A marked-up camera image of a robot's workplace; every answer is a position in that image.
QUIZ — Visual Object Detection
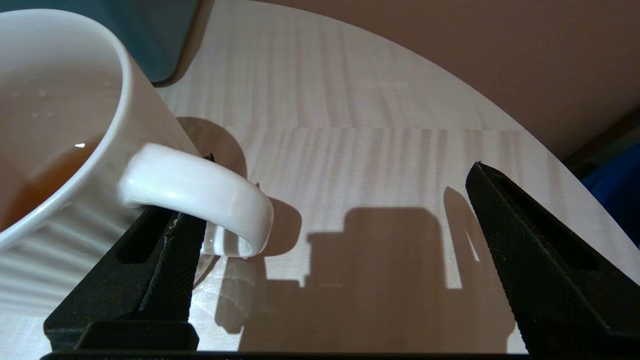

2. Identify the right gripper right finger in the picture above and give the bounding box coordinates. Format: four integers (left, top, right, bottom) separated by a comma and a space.
465, 161, 640, 357

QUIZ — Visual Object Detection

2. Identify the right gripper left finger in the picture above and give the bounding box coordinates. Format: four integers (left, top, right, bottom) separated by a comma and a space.
43, 153, 216, 352

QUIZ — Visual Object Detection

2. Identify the white ceramic cup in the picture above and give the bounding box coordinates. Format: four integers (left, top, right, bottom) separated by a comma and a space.
0, 8, 275, 258

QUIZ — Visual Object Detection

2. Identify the blue object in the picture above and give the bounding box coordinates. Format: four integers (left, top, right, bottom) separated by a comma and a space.
580, 144, 640, 249

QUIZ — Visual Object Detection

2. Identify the teal box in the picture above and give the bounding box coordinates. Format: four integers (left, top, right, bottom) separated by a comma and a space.
0, 0, 201, 84

